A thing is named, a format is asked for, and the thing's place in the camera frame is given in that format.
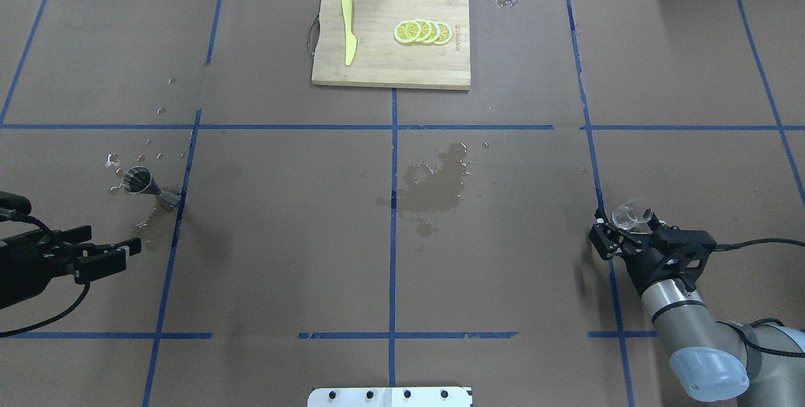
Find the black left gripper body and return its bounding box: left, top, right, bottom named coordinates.
left=1, top=192, right=73, bottom=309

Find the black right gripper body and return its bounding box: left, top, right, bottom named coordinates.
left=615, top=230, right=706, bottom=296

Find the clear glass cup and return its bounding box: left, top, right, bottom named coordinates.
left=611, top=197, right=655, bottom=234

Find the steel measuring jigger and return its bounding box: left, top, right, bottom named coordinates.
left=123, top=166, right=181, bottom=210

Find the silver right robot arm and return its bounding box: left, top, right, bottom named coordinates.
left=587, top=209, right=804, bottom=406

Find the bamboo cutting board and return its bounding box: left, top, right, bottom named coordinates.
left=311, top=0, right=472, bottom=91

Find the yellow plastic knife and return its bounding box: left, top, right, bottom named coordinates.
left=340, top=0, right=358, bottom=67

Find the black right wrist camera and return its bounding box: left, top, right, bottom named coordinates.
left=652, top=227, right=717, bottom=270

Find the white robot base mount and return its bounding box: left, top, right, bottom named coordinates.
left=307, top=386, right=474, bottom=406

